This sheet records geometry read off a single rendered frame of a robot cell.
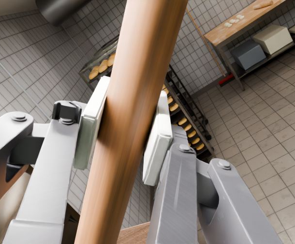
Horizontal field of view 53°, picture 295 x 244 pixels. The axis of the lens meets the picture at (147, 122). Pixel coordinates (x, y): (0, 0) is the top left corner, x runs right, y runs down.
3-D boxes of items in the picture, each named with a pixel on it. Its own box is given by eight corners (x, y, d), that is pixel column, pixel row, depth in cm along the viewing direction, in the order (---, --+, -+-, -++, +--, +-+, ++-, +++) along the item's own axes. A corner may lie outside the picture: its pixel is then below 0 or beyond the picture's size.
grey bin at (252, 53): (244, 70, 450) (238, 57, 442) (236, 63, 496) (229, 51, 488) (266, 57, 442) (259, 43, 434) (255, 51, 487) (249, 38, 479)
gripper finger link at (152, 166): (157, 133, 14) (173, 137, 14) (156, 88, 20) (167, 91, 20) (141, 184, 15) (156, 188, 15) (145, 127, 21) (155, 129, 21)
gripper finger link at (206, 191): (169, 169, 13) (235, 185, 13) (165, 121, 17) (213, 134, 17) (160, 196, 13) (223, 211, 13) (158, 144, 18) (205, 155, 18)
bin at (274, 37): (271, 54, 440) (264, 41, 432) (258, 49, 486) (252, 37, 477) (293, 40, 432) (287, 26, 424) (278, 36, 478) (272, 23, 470)
